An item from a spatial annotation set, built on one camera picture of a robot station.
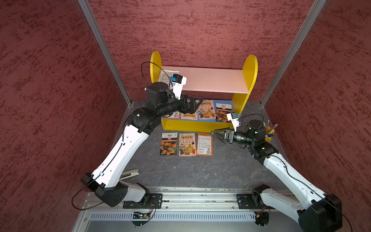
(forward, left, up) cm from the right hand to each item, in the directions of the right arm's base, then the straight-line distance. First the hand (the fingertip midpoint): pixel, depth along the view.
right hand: (212, 135), depth 69 cm
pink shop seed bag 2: (+9, +14, -26) cm, 31 cm away
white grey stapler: (-10, +47, -23) cm, 53 cm away
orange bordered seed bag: (+23, +21, -12) cm, 33 cm away
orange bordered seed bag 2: (+10, +2, -27) cm, 29 cm away
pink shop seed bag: (+23, +11, -13) cm, 29 cm away
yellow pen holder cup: (+9, -38, -18) cm, 43 cm away
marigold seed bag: (+28, -11, -13) cm, 33 cm away
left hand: (+8, +10, +17) cm, 21 cm away
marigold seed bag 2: (+11, +26, -27) cm, 39 cm away
